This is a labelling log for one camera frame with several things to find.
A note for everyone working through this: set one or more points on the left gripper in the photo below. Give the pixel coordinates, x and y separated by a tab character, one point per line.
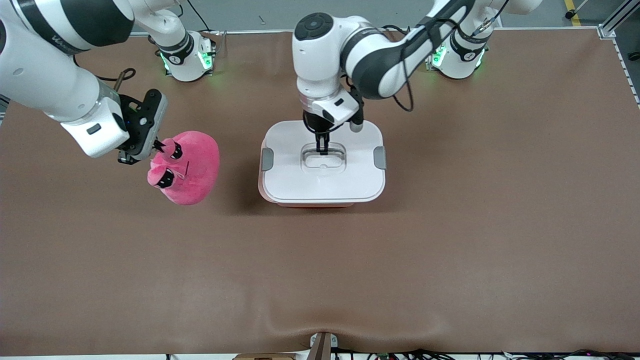
314	122

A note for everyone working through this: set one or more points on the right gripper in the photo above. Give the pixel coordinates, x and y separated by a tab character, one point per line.
131	106

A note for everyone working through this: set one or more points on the white box lid grey clips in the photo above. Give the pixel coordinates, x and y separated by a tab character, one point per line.
325	185

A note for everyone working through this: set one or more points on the pink plush toy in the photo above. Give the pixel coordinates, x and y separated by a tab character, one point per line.
195	170

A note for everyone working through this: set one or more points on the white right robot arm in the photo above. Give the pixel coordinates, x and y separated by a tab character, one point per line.
45	75

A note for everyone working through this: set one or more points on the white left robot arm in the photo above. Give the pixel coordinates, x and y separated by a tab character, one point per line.
320	65

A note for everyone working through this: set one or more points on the cardboard box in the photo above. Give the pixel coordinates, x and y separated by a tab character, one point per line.
265	357

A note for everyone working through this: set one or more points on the brown table mat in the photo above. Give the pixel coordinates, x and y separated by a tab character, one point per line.
450	250

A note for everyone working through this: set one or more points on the black stand foot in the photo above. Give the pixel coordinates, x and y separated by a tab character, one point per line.
570	14

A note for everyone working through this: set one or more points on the black round foot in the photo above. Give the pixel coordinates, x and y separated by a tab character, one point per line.
634	56

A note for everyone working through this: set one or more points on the aluminium table edge rail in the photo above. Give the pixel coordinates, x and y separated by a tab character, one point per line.
250	31

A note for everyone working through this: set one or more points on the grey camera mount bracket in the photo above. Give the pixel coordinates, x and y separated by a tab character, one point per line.
322	347

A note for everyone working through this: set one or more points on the aluminium frame profile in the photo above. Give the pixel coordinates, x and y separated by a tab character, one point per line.
620	17

